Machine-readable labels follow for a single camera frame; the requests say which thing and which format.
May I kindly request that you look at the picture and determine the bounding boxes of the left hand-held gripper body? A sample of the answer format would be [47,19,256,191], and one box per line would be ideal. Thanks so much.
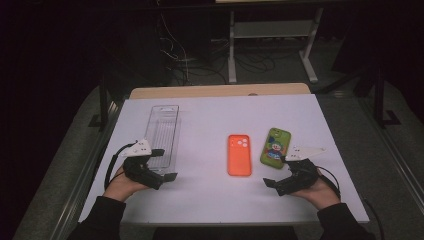
[120,139,165,191]

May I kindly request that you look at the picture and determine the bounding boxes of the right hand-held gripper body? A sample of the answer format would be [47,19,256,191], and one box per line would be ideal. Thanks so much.
[276,144,326,197]

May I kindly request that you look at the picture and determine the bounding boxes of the green cartoon phone case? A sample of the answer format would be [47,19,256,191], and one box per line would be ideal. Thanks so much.
[259,127,292,170]

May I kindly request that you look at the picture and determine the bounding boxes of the clear plastic tray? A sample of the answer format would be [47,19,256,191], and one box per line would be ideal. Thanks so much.
[143,104,183,176]

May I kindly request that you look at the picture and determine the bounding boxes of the orange phone case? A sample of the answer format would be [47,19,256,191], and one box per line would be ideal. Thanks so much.
[227,134,253,177]

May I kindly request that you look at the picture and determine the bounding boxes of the person's left hand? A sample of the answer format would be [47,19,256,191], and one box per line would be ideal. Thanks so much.
[103,164,150,203]

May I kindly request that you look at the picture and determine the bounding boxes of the person's right hand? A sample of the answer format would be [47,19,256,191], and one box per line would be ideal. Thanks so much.
[291,168,341,211]

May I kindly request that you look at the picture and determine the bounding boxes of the black metal stand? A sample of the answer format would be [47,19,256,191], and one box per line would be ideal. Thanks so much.
[372,63,403,129]
[88,66,115,129]

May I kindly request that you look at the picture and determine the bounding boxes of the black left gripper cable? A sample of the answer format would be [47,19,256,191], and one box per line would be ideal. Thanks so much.
[103,142,138,192]

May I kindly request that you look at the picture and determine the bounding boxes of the bundle of floor cables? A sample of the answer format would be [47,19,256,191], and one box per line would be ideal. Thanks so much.
[156,13,301,86]

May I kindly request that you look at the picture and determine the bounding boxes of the white metal frame desk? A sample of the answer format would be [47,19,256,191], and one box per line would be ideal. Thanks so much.
[214,0,326,84]

